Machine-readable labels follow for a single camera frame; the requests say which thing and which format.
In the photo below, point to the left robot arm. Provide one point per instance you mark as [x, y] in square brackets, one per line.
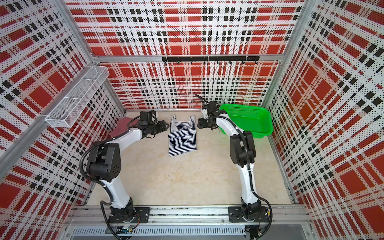
[102, 164]

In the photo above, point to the green plastic basket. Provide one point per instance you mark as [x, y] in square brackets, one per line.
[257, 120]

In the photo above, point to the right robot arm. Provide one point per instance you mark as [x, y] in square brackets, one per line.
[242, 153]

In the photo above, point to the aluminium front rail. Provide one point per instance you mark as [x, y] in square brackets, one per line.
[190, 215]

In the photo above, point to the striped tank top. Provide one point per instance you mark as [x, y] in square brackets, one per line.
[182, 136]

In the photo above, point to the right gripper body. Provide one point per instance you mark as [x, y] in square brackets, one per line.
[206, 123]

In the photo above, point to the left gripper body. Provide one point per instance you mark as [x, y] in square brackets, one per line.
[152, 128]

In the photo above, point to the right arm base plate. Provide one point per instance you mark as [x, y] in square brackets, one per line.
[239, 214]

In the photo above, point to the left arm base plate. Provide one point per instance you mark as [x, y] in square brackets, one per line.
[141, 214]

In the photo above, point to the maroon tank top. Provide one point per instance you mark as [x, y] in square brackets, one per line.
[121, 127]

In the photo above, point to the black hook rail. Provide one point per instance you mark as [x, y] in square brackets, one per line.
[211, 59]

